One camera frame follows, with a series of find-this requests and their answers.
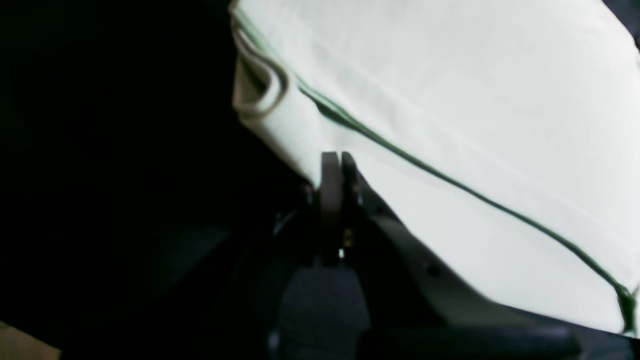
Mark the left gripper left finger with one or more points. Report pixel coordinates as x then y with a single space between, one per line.
322 223

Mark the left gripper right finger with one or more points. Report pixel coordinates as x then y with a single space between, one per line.
404 282

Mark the light green T-shirt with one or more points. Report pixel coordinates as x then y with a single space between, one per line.
503 133

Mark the black table cloth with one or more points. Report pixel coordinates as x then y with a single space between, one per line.
141 220

